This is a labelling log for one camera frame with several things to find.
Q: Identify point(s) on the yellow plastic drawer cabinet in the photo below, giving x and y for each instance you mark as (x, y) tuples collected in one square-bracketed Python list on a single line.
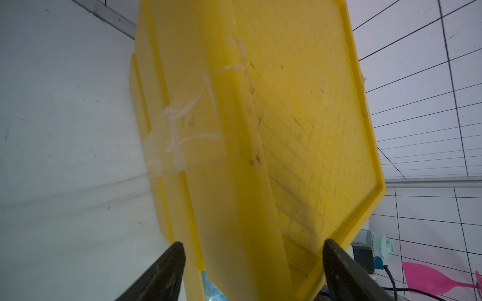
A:
[(257, 138)]

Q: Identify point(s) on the blue bag roll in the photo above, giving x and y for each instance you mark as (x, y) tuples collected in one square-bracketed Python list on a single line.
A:
[(211, 292)]

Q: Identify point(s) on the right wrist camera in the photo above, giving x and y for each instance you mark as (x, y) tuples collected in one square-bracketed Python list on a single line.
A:
[(364, 256)]

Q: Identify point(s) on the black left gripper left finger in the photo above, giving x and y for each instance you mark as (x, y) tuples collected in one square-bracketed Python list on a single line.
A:
[(163, 280)]

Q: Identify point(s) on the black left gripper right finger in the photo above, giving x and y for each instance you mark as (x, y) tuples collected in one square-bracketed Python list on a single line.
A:
[(346, 279)]

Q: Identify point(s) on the pink metal cup rack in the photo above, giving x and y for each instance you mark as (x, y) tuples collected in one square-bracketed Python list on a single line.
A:
[(426, 279)]

